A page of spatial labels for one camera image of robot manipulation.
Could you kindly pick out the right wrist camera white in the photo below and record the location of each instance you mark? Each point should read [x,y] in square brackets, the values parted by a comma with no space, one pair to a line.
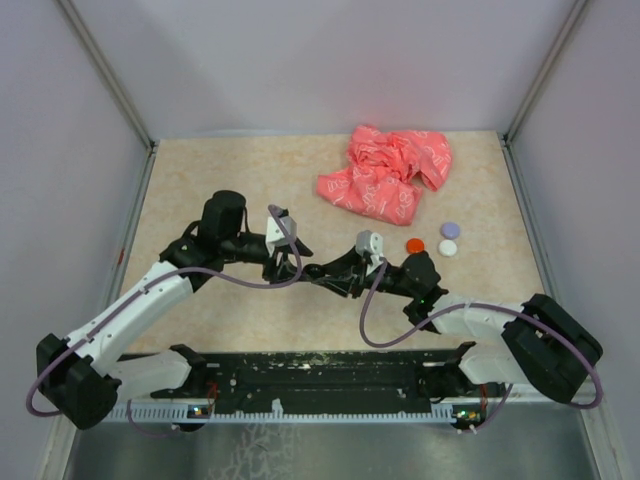
[369,245]

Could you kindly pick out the orange earbud charging case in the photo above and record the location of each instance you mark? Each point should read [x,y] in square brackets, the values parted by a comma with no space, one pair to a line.
[415,245]

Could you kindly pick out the crumpled pink printed cloth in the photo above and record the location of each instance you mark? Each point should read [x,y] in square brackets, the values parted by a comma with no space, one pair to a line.
[387,173]

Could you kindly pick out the left aluminium frame post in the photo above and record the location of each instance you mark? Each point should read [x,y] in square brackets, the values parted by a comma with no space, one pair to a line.
[105,71]

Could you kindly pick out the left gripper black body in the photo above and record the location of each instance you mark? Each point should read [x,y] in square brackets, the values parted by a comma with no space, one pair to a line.
[271,266]

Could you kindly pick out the purple earbud charging case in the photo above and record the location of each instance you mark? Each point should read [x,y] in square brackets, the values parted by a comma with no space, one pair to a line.
[450,230]

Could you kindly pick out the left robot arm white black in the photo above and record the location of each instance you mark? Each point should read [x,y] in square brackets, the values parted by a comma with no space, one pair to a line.
[83,374]

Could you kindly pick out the white earbud charging case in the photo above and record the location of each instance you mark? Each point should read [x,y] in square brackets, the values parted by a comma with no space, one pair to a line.
[447,248]

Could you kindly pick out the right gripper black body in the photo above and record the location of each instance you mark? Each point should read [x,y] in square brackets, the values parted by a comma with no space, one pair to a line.
[390,283]

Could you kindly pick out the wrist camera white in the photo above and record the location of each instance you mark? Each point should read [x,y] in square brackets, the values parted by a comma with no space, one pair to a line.
[369,245]
[281,231]

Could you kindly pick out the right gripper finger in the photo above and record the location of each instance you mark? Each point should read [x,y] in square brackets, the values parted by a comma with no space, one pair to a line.
[341,286]
[343,264]

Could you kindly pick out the white slotted cable duct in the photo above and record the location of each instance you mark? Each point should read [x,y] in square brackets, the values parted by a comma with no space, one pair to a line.
[181,413]

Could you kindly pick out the aluminium frame post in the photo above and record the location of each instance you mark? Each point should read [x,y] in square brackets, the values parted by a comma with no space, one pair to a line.
[561,41]
[105,71]

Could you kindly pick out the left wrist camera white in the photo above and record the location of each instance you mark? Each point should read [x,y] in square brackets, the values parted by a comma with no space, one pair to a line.
[281,231]

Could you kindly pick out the black earbud charging case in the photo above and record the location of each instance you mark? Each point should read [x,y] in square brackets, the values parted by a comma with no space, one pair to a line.
[314,272]

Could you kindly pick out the right aluminium frame post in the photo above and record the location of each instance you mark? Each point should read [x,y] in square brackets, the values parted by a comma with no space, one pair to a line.
[561,41]

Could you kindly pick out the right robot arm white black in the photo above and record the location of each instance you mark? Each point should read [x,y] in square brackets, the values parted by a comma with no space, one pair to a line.
[536,342]

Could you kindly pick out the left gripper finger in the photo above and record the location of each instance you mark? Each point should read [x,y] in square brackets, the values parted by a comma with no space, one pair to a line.
[289,276]
[303,250]

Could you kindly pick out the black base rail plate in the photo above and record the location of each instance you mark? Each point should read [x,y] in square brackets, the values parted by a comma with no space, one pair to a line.
[351,382]

